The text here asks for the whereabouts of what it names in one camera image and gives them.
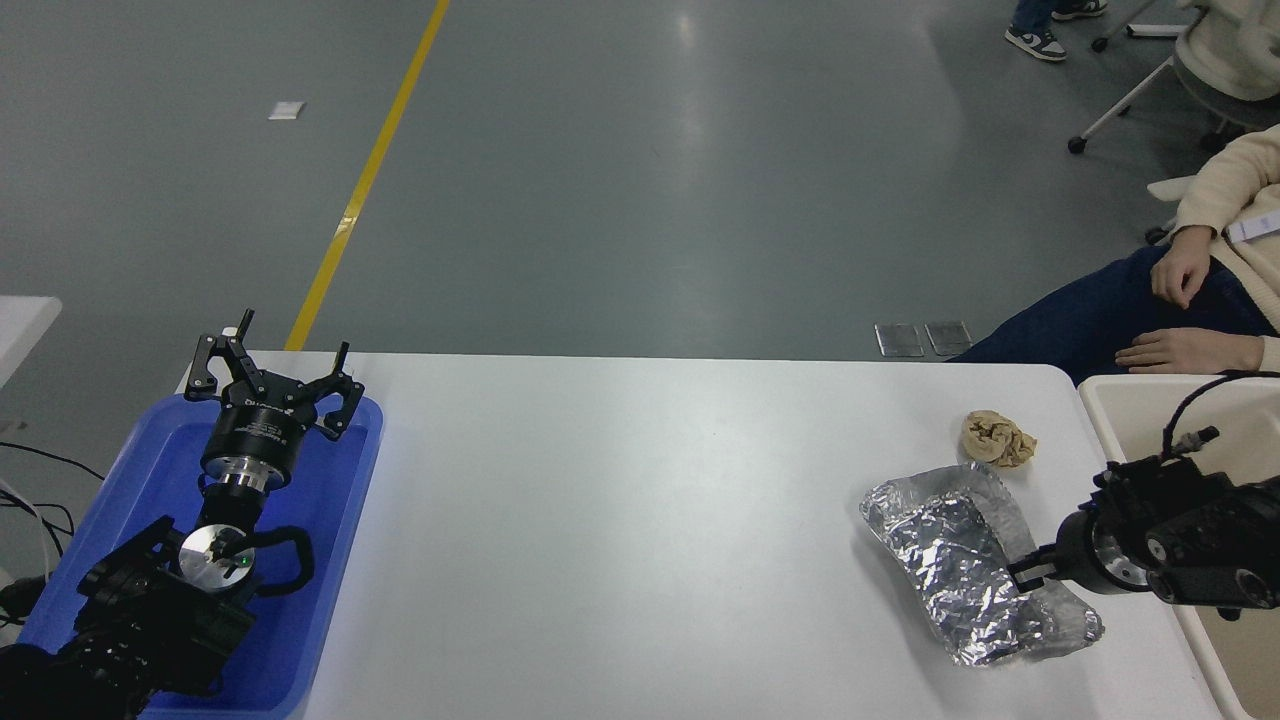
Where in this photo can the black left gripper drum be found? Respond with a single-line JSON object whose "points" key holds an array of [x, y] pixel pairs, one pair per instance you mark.
{"points": [[255, 425]]}

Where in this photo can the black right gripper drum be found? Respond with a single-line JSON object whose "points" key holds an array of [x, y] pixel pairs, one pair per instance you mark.
{"points": [[1075, 550]]}

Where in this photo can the silver foil plate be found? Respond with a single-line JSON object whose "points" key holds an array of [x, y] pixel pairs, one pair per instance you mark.
{"points": [[950, 560]]}

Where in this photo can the tan paper ball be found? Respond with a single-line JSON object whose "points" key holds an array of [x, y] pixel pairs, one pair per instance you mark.
{"points": [[998, 440]]}

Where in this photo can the person's left forearm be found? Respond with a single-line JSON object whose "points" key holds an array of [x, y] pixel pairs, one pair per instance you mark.
{"points": [[1270, 357]]}

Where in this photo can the person's right forearm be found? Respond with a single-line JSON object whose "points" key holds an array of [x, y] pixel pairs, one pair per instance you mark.
{"points": [[1230, 180]]}

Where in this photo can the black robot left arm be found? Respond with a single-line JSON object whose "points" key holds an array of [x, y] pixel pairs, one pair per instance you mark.
{"points": [[150, 620]]}

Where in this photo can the metal floor plate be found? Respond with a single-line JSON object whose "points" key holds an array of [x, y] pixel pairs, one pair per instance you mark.
{"points": [[949, 338], [899, 340]]}

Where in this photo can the person's left hand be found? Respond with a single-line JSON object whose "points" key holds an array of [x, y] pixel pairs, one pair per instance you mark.
{"points": [[1195, 352]]}

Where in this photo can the person's right hand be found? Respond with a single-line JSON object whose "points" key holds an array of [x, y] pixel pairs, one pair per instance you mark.
{"points": [[1180, 268]]}

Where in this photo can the blue plastic tray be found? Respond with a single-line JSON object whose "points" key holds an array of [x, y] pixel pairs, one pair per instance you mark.
{"points": [[330, 500]]}

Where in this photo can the large pale bin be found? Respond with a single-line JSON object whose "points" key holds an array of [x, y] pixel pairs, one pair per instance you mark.
{"points": [[1130, 420]]}

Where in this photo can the person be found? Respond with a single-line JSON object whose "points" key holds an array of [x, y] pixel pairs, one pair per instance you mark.
{"points": [[1235, 45], [1035, 38], [1090, 320]]}

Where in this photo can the white name tag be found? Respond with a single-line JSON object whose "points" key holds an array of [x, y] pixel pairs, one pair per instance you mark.
{"points": [[1255, 228]]}

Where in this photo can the white office chair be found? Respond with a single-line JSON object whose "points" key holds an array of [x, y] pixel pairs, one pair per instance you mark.
{"points": [[1215, 105]]}

